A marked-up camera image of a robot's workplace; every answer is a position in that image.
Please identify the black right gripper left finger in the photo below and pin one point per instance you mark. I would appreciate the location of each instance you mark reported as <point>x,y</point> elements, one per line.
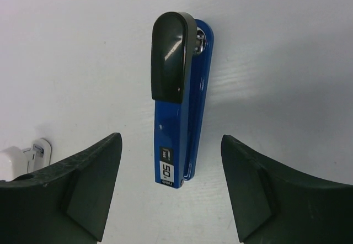
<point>66,202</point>

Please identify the white stapler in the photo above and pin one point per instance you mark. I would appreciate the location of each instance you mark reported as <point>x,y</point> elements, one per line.
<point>16,162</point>

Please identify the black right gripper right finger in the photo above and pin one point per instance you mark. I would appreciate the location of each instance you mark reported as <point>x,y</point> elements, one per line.
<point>274,203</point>

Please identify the blue and black stapler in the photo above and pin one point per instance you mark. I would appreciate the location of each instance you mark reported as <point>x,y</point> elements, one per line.
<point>181,54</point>

